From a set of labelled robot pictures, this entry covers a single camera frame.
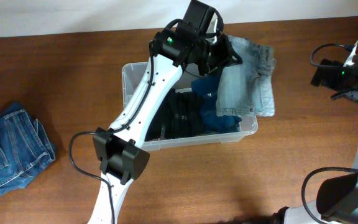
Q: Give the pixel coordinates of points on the dark blue folded jeans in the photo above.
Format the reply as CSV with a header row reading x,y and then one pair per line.
x,y
25,149

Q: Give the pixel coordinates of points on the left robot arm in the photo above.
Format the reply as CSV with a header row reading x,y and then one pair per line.
x,y
198,39

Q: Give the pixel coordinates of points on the black taped cloth bundle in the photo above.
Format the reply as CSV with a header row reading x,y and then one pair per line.
x,y
184,119

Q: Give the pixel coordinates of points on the black folded garment in bin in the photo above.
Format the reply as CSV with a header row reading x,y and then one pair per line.
x,y
161,117

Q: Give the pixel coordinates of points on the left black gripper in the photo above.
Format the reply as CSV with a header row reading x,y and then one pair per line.
x,y
224,54

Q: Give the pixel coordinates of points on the teal blue taped cloth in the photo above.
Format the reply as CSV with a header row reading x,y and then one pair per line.
x,y
207,88

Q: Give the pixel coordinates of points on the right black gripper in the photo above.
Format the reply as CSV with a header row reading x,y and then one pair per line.
x,y
329,77

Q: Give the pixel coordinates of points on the light blue jeans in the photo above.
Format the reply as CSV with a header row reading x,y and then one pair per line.
x,y
246,88

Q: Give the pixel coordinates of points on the clear plastic storage bin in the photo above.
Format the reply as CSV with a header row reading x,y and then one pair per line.
x,y
132,74

